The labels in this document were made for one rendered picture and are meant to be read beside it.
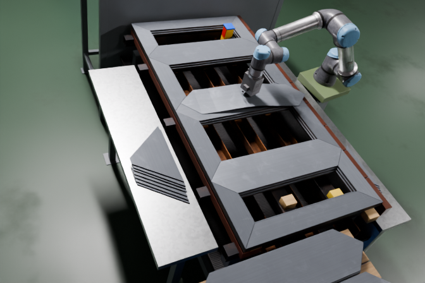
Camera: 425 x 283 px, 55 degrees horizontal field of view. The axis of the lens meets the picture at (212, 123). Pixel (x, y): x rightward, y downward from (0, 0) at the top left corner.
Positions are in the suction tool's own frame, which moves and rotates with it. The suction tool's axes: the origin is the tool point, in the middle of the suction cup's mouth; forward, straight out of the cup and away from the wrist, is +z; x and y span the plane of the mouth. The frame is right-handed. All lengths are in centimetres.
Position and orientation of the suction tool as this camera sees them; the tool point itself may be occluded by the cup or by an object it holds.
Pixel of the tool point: (247, 96)
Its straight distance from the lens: 222.6
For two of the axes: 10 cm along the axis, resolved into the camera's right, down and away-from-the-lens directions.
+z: -1.9, 6.8, 7.0
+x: 7.5, -3.6, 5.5
